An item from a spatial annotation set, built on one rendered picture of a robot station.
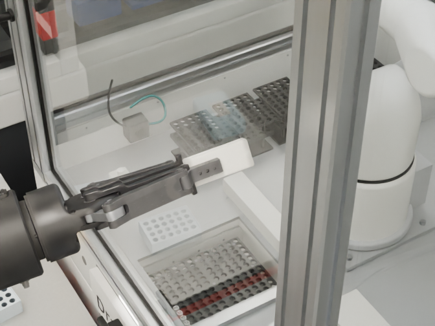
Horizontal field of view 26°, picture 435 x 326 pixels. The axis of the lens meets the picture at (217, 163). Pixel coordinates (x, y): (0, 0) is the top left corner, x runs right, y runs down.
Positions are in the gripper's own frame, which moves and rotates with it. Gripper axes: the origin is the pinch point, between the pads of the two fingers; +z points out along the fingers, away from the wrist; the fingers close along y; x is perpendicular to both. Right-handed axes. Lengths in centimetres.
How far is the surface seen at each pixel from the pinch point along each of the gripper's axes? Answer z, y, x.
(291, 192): 7.1, 1.4, 6.3
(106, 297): -12, 85, 38
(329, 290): 8.6, 3.2, 19.4
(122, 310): -10, 80, 40
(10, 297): -30, 106, 37
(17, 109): -15, 151, 4
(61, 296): -20, 107, 41
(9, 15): -11, 91, -20
